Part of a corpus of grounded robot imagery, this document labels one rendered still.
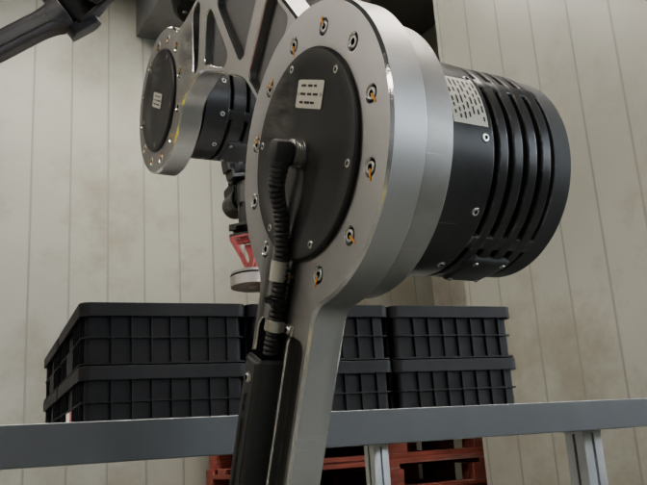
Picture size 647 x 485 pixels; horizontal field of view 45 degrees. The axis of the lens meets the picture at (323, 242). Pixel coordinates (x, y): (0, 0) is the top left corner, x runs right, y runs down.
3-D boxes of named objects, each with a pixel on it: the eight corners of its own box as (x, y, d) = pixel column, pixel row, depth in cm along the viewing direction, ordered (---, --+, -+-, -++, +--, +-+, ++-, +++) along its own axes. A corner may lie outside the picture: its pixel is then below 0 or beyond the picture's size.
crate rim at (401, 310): (513, 317, 170) (511, 306, 171) (390, 317, 158) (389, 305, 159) (420, 344, 205) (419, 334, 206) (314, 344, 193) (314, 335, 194)
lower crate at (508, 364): (525, 415, 165) (518, 357, 168) (400, 421, 153) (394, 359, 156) (427, 424, 200) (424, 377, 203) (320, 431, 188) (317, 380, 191)
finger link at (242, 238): (229, 270, 166) (227, 228, 169) (245, 276, 173) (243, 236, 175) (258, 265, 164) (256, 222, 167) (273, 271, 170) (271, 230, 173)
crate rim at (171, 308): (247, 316, 146) (246, 303, 147) (79, 315, 134) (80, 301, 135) (194, 346, 182) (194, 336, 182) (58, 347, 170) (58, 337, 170)
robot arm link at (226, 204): (224, 152, 172) (260, 151, 177) (206, 171, 182) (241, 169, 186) (236, 204, 170) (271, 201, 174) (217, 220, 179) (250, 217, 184)
